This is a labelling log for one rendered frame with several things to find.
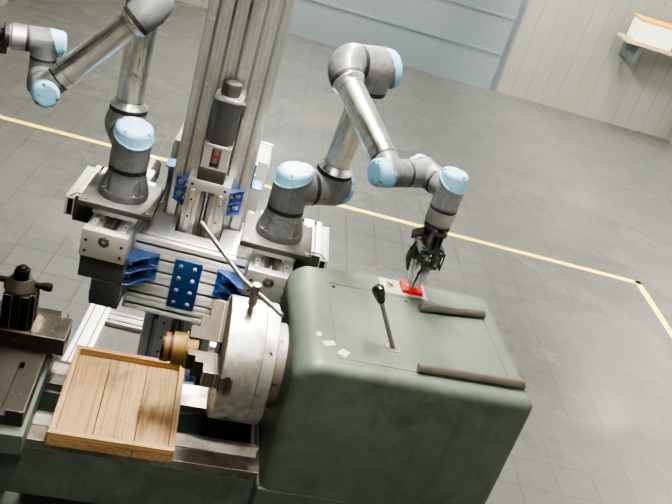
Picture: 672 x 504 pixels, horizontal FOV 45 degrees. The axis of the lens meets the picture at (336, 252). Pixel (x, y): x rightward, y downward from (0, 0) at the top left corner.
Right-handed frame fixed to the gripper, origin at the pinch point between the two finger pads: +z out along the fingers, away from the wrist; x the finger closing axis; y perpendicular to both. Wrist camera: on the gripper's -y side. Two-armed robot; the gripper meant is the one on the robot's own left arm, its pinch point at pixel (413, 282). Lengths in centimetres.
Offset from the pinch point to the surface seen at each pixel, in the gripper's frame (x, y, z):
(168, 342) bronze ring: -63, 25, 17
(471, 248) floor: 141, -311, 128
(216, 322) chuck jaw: -52, 19, 13
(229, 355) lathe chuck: -49, 35, 10
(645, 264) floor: 302, -352, 128
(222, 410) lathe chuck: -47, 37, 25
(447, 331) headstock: 7.1, 18.7, 2.4
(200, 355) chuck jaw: -55, 28, 17
